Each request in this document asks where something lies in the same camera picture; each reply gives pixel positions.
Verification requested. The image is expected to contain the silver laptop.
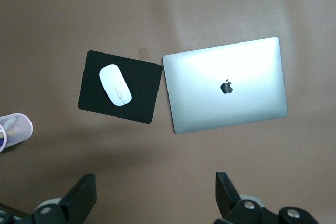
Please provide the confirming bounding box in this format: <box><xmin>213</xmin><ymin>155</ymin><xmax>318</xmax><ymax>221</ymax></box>
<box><xmin>162</xmin><ymin>36</ymin><xmax>289</xmax><ymax>135</ymax></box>

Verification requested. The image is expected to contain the white computer mouse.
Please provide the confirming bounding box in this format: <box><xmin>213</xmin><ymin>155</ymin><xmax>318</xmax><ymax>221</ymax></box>
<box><xmin>99</xmin><ymin>63</ymin><xmax>132</xmax><ymax>107</ymax></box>

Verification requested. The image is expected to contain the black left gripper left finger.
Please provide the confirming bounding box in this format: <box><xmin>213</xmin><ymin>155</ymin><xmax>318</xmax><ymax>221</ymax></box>
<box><xmin>31</xmin><ymin>173</ymin><xmax>97</xmax><ymax>224</ymax></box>

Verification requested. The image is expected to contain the black mouse pad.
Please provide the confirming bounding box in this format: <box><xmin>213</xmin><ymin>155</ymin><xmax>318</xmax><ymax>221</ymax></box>
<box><xmin>77</xmin><ymin>50</ymin><xmax>163</xmax><ymax>124</ymax></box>

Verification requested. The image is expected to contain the pink mesh pen cup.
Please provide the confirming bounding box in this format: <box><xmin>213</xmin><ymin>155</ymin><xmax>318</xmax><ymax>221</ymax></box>
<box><xmin>0</xmin><ymin>113</ymin><xmax>34</xmax><ymax>153</ymax></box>

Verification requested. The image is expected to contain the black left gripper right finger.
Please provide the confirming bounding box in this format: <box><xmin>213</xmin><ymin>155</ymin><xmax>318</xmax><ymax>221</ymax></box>
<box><xmin>214</xmin><ymin>171</ymin><xmax>318</xmax><ymax>224</ymax></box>

